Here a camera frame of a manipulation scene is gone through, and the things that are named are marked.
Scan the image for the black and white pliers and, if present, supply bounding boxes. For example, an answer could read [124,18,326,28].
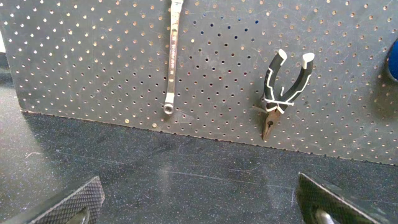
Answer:
[261,49,316,141]

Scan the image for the black pegboard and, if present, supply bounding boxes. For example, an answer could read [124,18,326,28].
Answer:
[0,0,398,166]

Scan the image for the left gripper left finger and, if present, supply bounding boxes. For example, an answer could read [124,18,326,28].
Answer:
[0,175,106,224]

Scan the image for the roll of blue tape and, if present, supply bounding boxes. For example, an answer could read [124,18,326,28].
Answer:
[385,39,398,83]

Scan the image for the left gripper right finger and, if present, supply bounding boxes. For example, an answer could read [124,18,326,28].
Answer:
[295,172,393,224]

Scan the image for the wrench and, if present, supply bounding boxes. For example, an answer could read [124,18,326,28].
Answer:
[163,0,185,115]

